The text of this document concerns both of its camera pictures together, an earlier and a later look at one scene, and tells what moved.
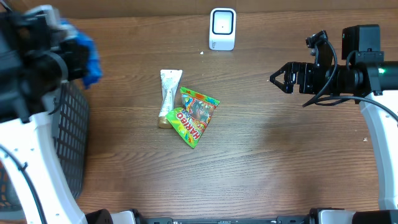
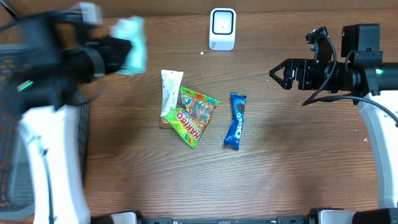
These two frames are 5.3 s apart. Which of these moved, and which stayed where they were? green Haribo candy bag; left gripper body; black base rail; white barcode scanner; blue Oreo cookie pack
Moved: blue Oreo cookie pack; left gripper body
Stayed: black base rail; green Haribo candy bag; white barcode scanner
